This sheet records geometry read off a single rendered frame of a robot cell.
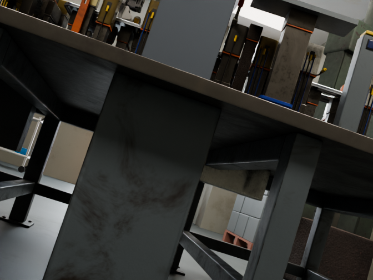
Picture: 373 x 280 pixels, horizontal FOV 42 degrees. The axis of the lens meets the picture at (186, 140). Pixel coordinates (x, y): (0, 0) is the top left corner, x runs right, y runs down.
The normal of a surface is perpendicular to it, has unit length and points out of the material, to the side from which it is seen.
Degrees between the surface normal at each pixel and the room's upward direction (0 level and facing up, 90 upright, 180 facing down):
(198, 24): 90
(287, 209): 90
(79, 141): 90
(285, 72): 90
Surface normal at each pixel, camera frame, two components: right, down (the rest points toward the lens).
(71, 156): 0.15, -0.06
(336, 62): -0.85, -0.34
